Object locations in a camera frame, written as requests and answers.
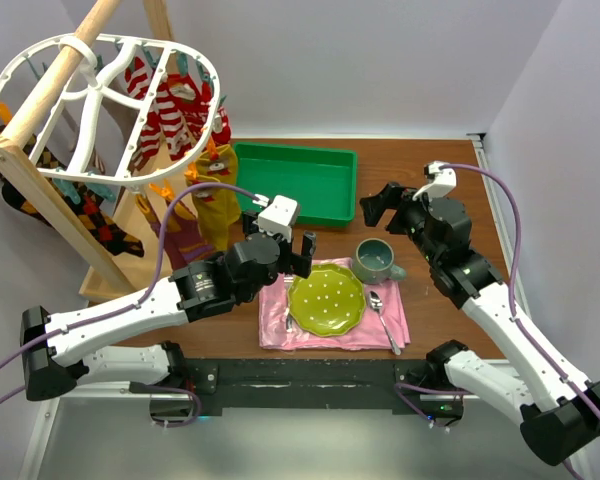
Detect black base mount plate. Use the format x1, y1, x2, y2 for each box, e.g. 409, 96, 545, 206
186, 358, 464, 426

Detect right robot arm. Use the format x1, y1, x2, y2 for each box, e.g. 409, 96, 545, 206
360, 182, 600, 466

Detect pink cloth napkin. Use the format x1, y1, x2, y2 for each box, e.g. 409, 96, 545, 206
258, 257, 410, 351

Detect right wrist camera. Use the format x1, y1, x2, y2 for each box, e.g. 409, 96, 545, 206
412, 161, 457, 200

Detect purple yellow striped sock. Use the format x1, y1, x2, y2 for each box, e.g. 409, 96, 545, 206
159, 202, 215, 271

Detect white round sock hanger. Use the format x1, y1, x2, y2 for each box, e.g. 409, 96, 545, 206
0, 34, 222, 190

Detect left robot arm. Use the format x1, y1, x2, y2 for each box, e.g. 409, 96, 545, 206
21, 213, 316, 401

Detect silver fork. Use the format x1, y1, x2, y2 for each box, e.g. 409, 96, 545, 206
283, 275, 294, 333

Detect green plastic tray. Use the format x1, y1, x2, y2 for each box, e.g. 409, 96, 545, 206
234, 142, 358, 228

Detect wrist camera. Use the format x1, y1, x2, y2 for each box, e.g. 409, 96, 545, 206
256, 195, 301, 243
412, 161, 457, 200

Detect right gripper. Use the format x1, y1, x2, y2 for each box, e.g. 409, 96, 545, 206
359, 182, 444, 265

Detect wooden hanger stand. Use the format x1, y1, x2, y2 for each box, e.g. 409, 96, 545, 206
0, 0, 231, 304

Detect silver spoon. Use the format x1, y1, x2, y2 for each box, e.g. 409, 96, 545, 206
367, 290, 402, 356

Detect red patterned sock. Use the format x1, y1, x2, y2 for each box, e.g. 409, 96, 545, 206
212, 107, 232, 145

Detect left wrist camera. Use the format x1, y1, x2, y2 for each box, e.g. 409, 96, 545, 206
256, 195, 301, 243

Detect yellow monster sock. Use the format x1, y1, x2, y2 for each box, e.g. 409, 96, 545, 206
191, 144, 241, 251

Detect green scalloped plate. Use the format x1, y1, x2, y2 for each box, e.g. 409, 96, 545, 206
287, 263, 366, 337

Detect red white striped sock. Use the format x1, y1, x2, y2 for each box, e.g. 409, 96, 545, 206
129, 74, 212, 172

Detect teal ceramic mug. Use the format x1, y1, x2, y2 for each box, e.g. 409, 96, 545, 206
351, 238, 407, 285

